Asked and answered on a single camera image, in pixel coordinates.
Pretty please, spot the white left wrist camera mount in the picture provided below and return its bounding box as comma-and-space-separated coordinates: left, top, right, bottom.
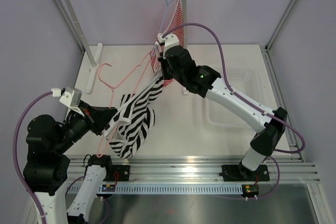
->
51, 87, 84, 116

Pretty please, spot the black white striped tank top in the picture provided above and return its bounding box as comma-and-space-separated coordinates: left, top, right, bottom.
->
103, 70, 164, 159

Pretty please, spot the aluminium mounting rail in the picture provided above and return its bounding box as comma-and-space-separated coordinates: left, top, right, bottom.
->
65, 155, 321, 184

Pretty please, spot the aluminium frame post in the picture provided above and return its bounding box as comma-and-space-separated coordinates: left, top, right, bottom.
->
51, 0, 85, 54
265, 0, 299, 53

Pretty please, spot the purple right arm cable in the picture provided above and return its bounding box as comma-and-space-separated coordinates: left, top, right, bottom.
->
162, 22, 307, 198

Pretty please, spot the pink wire hanger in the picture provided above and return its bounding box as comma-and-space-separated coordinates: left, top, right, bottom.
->
97, 53, 151, 158

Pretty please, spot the white slotted cable duct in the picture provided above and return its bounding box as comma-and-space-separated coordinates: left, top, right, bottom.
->
65, 184, 244, 195

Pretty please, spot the right aluminium frame post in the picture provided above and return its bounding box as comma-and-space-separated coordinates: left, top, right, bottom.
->
265, 0, 299, 53

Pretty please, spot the white plastic basket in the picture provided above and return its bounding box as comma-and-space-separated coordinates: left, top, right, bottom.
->
204, 69, 263, 129

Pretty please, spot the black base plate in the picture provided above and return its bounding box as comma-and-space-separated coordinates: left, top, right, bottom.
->
219, 164, 270, 182
103, 165, 130, 182

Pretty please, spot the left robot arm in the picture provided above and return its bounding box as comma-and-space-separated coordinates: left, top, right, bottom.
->
23, 101, 117, 223

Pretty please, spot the red white striped tank top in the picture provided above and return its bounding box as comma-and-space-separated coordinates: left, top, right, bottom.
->
150, 0, 185, 73

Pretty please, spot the blue wire hanger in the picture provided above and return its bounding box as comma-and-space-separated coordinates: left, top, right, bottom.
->
157, 0, 177, 33

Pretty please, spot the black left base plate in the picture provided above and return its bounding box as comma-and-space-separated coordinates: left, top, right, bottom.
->
103, 165, 130, 182

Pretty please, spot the left aluminium frame post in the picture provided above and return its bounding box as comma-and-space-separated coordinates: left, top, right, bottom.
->
51, 0, 85, 54

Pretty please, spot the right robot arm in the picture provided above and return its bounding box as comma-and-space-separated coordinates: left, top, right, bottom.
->
158, 46, 288, 181

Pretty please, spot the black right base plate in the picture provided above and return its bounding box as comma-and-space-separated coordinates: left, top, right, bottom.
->
219, 164, 270, 182

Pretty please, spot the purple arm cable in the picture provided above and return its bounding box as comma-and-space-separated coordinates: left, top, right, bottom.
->
162, 22, 307, 198
12, 91, 56, 224

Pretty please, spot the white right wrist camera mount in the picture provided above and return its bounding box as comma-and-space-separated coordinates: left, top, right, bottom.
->
157, 33, 180, 59

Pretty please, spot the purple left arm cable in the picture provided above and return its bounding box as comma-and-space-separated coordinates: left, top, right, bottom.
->
12, 91, 56, 224

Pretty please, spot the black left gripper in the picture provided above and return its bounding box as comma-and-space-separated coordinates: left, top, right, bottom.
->
54, 99, 118, 153

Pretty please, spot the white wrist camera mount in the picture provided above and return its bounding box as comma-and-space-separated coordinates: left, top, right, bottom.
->
157, 33, 180, 59
51, 87, 84, 116

